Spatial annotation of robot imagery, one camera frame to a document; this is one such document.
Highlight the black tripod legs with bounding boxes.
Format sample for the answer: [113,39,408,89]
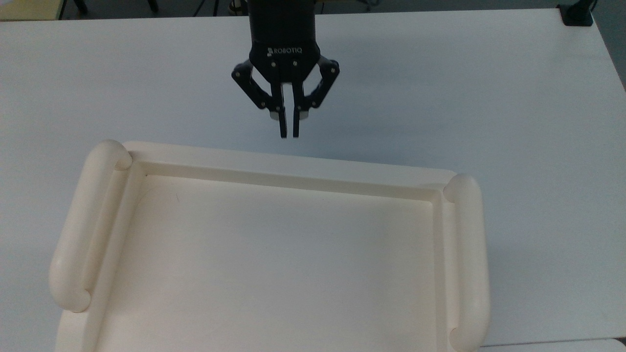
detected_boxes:
[194,0,220,17]

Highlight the black table clamp base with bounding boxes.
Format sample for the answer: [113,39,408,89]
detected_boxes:
[558,0,595,27]

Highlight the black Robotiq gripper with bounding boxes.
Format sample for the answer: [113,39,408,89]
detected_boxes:
[231,0,340,139]

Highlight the cream plastic tray with handles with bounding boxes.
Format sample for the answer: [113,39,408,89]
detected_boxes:
[49,139,491,352]

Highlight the yellowish wooden furniture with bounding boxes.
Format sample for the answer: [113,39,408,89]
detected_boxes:
[0,0,67,21]

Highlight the cream cabinet carry handle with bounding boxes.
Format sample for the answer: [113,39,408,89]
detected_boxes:
[49,139,134,313]
[443,174,491,352]

